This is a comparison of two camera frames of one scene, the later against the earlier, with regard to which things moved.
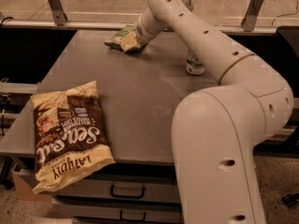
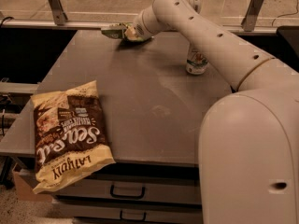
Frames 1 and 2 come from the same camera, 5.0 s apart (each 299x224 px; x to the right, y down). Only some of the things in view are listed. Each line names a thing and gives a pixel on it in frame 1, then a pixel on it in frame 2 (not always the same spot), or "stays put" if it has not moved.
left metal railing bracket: x=55 y=5 stays put
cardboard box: x=24 y=192 stays put
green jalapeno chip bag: x=115 y=40 → x=118 y=31
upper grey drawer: x=119 y=186 stays put
